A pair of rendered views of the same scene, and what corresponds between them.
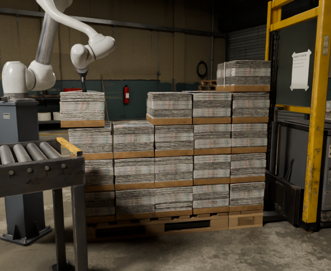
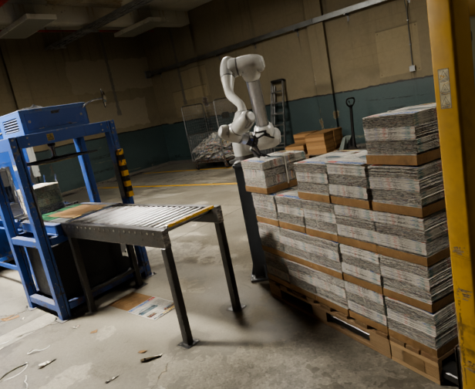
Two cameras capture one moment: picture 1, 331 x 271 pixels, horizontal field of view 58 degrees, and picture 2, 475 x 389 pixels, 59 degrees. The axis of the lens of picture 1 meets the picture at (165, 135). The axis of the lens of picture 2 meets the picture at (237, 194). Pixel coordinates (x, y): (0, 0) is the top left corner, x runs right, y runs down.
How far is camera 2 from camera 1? 247 cm
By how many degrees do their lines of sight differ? 72
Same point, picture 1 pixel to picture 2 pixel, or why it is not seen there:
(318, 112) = (452, 221)
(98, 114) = (263, 181)
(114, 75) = not seen: outside the picture
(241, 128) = (385, 220)
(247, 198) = (409, 328)
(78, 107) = (251, 174)
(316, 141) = (459, 274)
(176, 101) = (313, 173)
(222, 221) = (382, 343)
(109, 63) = not seen: outside the picture
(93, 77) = not seen: outside the picture
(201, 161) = (347, 252)
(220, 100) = (354, 176)
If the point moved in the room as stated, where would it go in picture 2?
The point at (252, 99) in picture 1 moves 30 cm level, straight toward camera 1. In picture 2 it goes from (393, 177) to (328, 191)
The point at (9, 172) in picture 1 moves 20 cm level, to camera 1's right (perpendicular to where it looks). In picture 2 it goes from (134, 232) to (137, 239)
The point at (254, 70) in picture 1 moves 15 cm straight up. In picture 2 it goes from (390, 131) to (386, 97)
